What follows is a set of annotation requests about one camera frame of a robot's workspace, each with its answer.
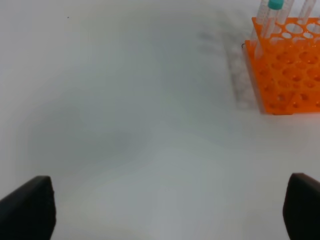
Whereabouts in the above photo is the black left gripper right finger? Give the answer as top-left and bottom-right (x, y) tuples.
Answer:
(282, 173), (320, 240)

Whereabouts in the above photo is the front-left racked test tube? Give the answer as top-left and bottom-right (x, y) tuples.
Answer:
(257, 0), (284, 45)

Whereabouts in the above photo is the orange test tube rack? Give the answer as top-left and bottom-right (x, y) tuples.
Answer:
(243, 17), (320, 115)

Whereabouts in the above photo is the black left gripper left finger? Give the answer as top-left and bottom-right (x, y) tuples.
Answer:
(0, 175), (56, 240)

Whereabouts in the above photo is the row tube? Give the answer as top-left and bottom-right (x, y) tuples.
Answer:
(293, 0), (316, 34)
(276, 0), (294, 25)
(250, 0), (269, 47)

